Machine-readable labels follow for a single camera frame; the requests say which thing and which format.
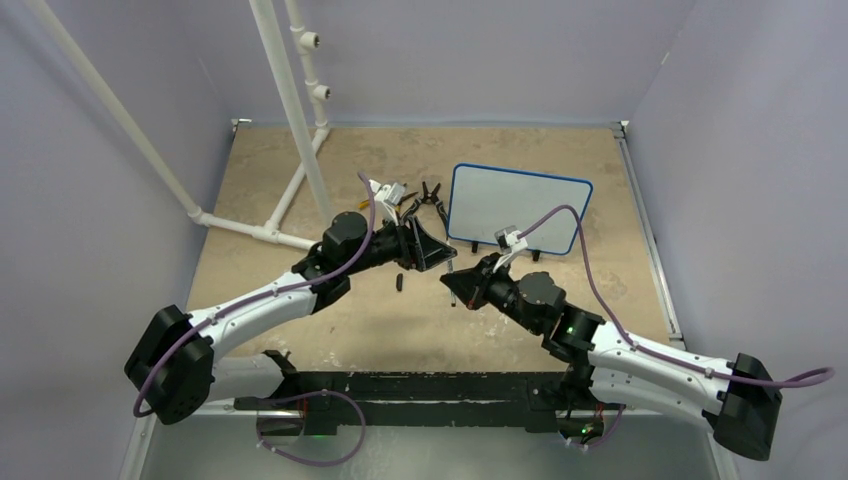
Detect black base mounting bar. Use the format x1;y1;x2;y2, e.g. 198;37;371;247
234;353;619;435

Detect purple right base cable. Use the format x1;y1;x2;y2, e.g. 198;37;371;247
564;404;627;452

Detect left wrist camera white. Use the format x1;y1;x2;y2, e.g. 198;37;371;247
369;180;407;224

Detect blue framed whiteboard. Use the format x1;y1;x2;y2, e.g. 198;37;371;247
447;163;594;245

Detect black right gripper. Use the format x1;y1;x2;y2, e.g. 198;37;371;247
443;252;543;335

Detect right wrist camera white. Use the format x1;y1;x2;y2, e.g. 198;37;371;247
493;225;528;272

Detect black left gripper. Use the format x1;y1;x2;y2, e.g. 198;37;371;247
344;211;455;276

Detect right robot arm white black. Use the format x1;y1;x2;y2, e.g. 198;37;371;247
440;254;783;461

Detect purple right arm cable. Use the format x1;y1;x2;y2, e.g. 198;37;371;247
516;204;836;390

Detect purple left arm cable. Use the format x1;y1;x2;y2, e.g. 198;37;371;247
133;172;379;419

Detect white PVC pipe frame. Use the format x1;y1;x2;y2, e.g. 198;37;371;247
23;0;336;251

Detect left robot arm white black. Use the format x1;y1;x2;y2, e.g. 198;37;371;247
124;212;457;425

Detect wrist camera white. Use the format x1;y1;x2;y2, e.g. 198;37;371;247
369;180;407;224
493;225;528;272

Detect yellow black handled pliers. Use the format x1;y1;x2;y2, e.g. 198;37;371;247
358;192;418;212

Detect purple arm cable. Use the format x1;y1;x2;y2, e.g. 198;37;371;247
133;172;379;419
516;204;836;390

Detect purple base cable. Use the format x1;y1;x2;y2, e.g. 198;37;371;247
564;404;627;452
255;389;367;468

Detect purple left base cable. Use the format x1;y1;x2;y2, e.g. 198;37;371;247
255;389;367;468

